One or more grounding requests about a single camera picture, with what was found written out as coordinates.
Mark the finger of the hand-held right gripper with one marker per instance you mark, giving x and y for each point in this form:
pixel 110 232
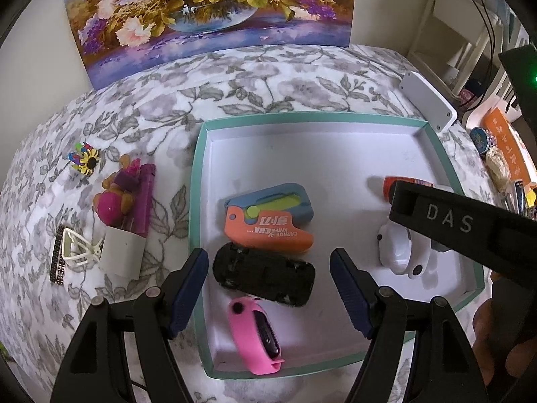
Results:
pixel 444 218

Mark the white shelf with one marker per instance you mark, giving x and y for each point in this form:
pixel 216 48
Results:
pixel 440 21

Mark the flower painting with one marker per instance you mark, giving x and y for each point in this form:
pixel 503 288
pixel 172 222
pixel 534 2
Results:
pixel 209 8

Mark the purple lighter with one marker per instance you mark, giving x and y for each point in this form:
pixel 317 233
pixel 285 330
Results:
pixel 144 201

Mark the pink wristband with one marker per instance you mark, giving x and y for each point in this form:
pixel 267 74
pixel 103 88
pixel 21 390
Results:
pixel 247 336

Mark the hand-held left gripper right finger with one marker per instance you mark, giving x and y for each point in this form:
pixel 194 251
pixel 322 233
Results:
pixel 350 294

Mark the red and white glue stick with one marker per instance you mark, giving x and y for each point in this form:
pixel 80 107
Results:
pixel 388 187

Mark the white rectangular power box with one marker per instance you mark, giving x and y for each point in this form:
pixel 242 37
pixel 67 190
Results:
pixel 428 100

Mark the white hair claw clip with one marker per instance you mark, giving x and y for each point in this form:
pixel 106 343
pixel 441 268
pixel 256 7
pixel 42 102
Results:
pixel 84 259

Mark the wrist watch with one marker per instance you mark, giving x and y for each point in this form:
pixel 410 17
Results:
pixel 482 139

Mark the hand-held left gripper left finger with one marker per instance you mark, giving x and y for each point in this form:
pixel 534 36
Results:
pixel 188 289

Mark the multicoloured plastic clip toy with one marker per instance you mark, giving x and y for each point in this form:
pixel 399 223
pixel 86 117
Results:
pixel 86 159

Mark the blue toy knife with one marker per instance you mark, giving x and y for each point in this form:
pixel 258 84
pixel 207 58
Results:
pixel 306 210

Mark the black toy car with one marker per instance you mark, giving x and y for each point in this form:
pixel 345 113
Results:
pixel 264 273

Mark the orange booklet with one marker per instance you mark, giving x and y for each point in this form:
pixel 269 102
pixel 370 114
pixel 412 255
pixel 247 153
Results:
pixel 503 134

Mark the yellow paper scrap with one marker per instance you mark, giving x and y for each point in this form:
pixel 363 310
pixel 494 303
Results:
pixel 530 196

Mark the white charger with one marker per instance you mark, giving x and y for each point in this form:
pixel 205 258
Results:
pixel 121 252

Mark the orange toy knife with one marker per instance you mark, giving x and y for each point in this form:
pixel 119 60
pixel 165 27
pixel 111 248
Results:
pixel 268 235

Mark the person's right hand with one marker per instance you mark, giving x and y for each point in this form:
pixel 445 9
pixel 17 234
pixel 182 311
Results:
pixel 488 344

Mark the beige lace roll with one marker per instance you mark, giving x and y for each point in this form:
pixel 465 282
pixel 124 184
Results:
pixel 498 168

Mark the gold patterned lighter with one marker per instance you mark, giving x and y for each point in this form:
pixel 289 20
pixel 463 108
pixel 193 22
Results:
pixel 58 268

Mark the teal shallow cardboard box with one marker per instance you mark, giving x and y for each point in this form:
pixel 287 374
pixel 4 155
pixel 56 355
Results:
pixel 302 155

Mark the white rounded plastic gadget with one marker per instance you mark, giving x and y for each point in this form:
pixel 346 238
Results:
pixel 396 252

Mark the smartphone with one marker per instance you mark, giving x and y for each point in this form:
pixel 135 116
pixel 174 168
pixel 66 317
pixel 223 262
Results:
pixel 519 197

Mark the pink pup toy figure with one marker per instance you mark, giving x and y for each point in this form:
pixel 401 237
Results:
pixel 109 205

